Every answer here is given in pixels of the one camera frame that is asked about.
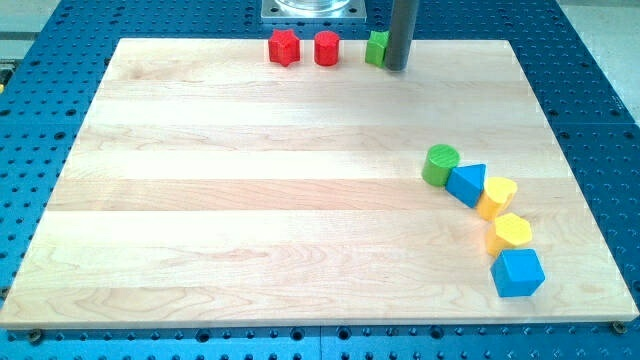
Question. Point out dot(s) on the blue triangle block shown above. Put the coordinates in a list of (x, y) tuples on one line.
[(466, 183)]

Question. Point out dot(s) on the light wooden board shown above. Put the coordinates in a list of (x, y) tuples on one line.
[(210, 187)]

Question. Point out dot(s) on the green cylinder block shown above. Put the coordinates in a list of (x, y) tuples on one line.
[(438, 165)]

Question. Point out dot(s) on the red cylinder block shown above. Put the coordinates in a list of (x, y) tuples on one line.
[(326, 48)]

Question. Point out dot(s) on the red star block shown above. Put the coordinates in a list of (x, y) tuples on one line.
[(284, 47)]

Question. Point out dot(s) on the green square block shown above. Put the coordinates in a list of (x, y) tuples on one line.
[(376, 48)]

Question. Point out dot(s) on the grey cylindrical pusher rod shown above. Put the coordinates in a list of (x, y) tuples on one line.
[(402, 25)]

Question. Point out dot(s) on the yellow heart block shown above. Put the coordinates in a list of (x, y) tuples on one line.
[(496, 196)]

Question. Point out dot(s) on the yellow hexagon block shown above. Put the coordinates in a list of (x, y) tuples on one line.
[(507, 231)]

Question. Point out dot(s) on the blue cube block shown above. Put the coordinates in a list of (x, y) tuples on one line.
[(517, 273)]

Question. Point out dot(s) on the left board corner clamp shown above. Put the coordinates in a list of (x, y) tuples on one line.
[(34, 336)]

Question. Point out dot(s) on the board corner clamp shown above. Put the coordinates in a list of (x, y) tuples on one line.
[(618, 328), (34, 336)]

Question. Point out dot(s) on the right board corner clamp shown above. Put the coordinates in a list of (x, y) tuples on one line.
[(618, 328)]

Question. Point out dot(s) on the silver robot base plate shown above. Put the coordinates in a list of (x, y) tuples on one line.
[(312, 10)]

